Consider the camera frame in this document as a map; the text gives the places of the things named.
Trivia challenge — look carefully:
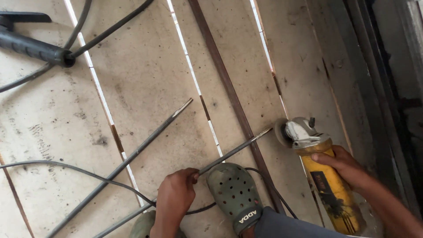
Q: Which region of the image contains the person's right hand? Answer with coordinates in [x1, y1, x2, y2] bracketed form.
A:
[311, 145, 368, 193]

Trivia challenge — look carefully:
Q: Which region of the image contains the person's left hand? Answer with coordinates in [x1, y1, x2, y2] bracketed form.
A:
[155, 167, 201, 223]

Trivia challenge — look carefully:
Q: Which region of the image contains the thin grey steel rod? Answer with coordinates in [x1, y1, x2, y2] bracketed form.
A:
[45, 98, 194, 238]
[93, 128, 273, 238]

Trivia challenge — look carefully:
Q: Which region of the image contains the yellow angle grinder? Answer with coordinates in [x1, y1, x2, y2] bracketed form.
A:
[274, 117, 367, 236]

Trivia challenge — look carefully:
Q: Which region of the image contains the green perforated clog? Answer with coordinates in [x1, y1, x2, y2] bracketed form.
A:
[206, 162, 265, 236]
[128, 210, 187, 238]

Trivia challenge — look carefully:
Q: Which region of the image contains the rusty flat steel bar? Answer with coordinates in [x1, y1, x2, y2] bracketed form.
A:
[188, 0, 287, 215]

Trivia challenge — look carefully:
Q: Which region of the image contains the grey trouser leg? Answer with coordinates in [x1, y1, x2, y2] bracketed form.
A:
[254, 206, 352, 238]

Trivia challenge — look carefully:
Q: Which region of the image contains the black welding electrode holder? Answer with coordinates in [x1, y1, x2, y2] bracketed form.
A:
[0, 11, 76, 69]

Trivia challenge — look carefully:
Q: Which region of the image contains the thin black power cable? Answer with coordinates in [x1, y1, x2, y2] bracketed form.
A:
[0, 160, 299, 219]

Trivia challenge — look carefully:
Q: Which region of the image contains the thick black welding cable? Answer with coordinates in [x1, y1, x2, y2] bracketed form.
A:
[70, 0, 155, 59]
[0, 0, 93, 93]

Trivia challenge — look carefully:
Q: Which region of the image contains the dark metal door frame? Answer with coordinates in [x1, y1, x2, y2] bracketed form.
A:
[342, 0, 423, 219]

